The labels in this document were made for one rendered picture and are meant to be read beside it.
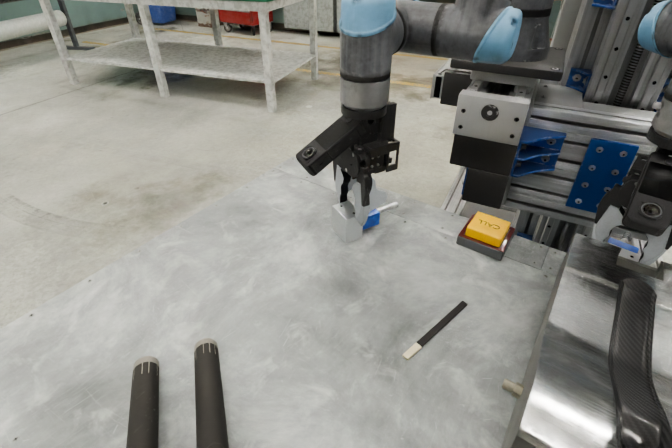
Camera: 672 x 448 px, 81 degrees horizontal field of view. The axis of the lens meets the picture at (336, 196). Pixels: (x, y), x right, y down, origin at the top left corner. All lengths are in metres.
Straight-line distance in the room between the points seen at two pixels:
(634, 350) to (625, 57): 0.72
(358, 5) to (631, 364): 0.52
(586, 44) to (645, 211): 0.62
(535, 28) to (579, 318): 0.62
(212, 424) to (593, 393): 0.36
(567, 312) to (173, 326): 0.52
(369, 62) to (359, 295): 0.34
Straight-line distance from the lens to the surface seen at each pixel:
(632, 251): 0.80
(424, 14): 0.64
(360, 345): 0.57
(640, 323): 0.61
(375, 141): 0.65
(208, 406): 0.49
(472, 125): 0.89
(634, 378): 0.54
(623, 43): 1.10
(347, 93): 0.59
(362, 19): 0.56
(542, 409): 0.41
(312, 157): 0.61
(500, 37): 0.61
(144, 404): 0.53
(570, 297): 0.59
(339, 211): 0.70
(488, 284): 0.69
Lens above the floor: 1.27
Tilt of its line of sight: 34 degrees down
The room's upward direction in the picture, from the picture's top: straight up
